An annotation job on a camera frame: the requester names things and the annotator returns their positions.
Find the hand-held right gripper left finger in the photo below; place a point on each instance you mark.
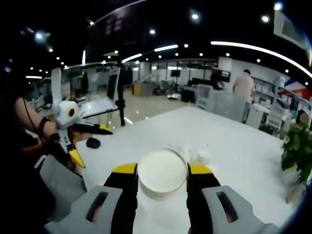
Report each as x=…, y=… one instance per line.
x=122, y=195

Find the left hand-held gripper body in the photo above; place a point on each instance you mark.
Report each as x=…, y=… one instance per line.
x=65, y=117

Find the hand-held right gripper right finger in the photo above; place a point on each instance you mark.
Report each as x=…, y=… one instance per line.
x=200, y=195

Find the white paper cup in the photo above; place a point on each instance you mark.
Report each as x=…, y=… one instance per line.
x=162, y=170

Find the person's left hand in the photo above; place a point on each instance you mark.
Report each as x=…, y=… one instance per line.
x=54, y=136

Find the black computer mouse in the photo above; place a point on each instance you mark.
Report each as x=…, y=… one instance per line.
x=93, y=143

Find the grey office chair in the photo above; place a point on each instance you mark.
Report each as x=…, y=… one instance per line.
x=61, y=185
x=226, y=104

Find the black tripod pole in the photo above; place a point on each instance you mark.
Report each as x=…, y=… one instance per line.
x=120, y=92

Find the white table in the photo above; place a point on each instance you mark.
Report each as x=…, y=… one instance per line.
x=231, y=158

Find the wooden cabinet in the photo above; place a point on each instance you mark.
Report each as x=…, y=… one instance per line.
x=140, y=89

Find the person's own body dark clothing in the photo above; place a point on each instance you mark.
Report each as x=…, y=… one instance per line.
x=14, y=170

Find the straight ceiling light strip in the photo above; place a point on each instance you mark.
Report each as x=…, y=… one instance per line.
x=166, y=48
x=132, y=58

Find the small beige pot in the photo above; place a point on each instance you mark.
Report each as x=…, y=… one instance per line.
x=295, y=195

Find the black monitor on stand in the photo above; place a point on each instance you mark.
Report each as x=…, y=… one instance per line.
x=175, y=73

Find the white mesh chair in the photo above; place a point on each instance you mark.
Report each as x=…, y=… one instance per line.
x=204, y=95

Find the green potted plant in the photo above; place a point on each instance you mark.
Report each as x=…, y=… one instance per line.
x=297, y=148

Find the group of round ceiling spotlights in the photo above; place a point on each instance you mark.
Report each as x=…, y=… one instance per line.
x=152, y=31

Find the white storage shelves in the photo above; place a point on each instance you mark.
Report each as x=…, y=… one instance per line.
x=265, y=87

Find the curved ceiling light strip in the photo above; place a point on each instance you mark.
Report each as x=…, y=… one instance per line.
x=256, y=48

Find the ceiling air conditioner vent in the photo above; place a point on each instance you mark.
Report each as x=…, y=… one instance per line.
x=287, y=29

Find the wall screen red picture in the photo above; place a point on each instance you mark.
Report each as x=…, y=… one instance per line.
x=223, y=74

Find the red blue wall banner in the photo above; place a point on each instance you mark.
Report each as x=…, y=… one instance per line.
x=295, y=86

